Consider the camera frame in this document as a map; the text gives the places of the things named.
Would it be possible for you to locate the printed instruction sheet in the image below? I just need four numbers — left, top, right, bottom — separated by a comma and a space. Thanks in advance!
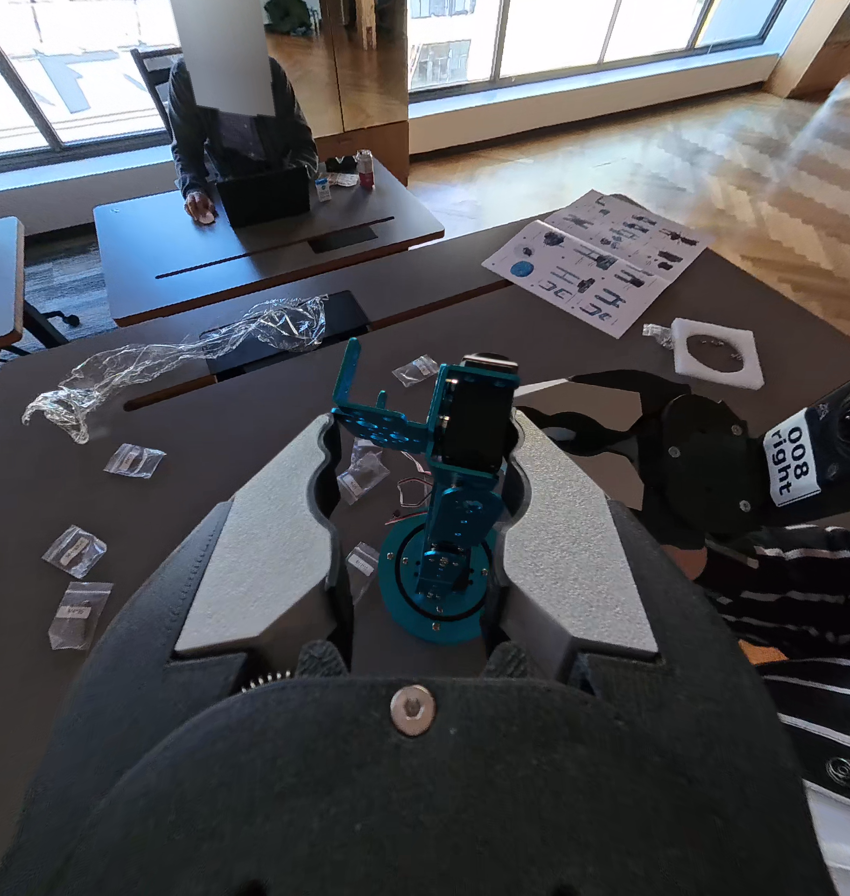
481, 189, 716, 340

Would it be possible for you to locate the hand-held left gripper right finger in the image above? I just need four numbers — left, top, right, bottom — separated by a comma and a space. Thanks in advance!
498, 410, 661, 680

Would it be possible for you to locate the crumpled clear plastic wrap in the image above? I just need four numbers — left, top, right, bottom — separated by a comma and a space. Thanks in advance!
21, 294, 329, 445

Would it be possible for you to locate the blue bracket with black servo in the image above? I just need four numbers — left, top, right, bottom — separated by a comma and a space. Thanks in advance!
330, 337, 522, 491

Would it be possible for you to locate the red black servo cable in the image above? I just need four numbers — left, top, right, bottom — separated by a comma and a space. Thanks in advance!
385, 475, 441, 527

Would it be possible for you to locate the green backpack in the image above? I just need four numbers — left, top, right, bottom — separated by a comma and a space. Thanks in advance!
264, 0, 315, 36

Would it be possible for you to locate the person's white undershirt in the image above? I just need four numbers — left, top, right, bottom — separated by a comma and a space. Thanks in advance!
803, 780, 850, 896

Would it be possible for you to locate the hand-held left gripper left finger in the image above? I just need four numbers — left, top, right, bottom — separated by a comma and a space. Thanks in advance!
173, 413, 356, 679

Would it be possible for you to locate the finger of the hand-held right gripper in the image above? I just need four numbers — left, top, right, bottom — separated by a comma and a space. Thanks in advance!
514, 370, 682, 440
545, 428, 646, 512

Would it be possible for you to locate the long dark desk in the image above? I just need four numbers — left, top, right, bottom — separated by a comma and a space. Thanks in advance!
92, 157, 445, 329

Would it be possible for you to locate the black office chair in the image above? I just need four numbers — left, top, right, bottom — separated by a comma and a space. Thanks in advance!
129, 45, 184, 134

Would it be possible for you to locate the blue toy robot arm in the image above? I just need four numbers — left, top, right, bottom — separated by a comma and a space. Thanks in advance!
378, 476, 504, 645

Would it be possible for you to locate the black laptop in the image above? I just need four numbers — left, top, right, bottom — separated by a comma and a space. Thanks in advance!
216, 164, 312, 229

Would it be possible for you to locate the white foam piece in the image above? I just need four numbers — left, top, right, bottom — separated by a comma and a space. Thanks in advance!
671, 317, 765, 391

